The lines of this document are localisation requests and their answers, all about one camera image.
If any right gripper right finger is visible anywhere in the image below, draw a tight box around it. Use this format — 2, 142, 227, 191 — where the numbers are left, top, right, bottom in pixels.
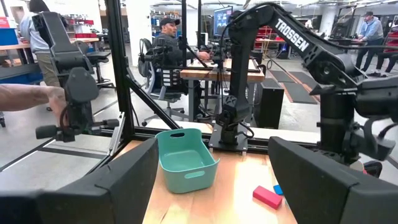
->
267, 136, 398, 224

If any person's hand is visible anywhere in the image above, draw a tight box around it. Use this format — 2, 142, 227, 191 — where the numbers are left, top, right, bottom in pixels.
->
46, 86, 71, 127

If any black floor mat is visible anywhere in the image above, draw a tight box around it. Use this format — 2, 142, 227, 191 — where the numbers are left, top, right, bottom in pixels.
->
289, 71, 321, 90
269, 70, 295, 83
282, 82, 318, 105

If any black office chair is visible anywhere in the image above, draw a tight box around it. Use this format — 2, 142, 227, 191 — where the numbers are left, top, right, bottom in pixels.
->
74, 40, 116, 90

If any grey office chair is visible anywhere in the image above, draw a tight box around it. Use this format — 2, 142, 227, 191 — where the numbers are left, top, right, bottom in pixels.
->
137, 38, 189, 128

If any person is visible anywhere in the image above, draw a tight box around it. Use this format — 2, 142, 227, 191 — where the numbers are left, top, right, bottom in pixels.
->
354, 11, 386, 77
151, 17, 212, 94
19, 0, 63, 88
375, 18, 398, 78

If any wooden workbench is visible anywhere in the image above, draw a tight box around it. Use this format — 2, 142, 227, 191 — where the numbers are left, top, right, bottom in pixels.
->
179, 57, 266, 123
0, 37, 100, 85

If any person's forearm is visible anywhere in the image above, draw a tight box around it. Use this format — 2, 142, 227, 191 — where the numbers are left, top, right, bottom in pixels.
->
0, 83, 52, 112

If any blue storage bin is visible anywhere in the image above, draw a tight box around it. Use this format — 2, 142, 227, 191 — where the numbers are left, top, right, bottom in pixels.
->
0, 27, 19, 47

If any teal plastic bin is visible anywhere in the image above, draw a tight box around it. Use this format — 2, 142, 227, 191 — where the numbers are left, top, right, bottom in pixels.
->
155, 128, 221, 194

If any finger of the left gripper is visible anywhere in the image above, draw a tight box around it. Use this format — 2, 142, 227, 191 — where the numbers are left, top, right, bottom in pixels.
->
363, 161, 384, 179

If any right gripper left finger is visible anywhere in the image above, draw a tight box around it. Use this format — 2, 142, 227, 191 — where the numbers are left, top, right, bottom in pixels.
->
0, 138, 160, 224

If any red block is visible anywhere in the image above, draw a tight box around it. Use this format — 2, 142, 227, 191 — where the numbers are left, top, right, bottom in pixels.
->
252, 185, 284, 210

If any computer monitor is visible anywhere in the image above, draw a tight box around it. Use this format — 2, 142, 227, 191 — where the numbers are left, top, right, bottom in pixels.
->
213, 6, 234, 38

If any black cabinet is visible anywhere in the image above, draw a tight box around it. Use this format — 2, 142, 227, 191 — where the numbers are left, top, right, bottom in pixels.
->
253, 78, 285, 130

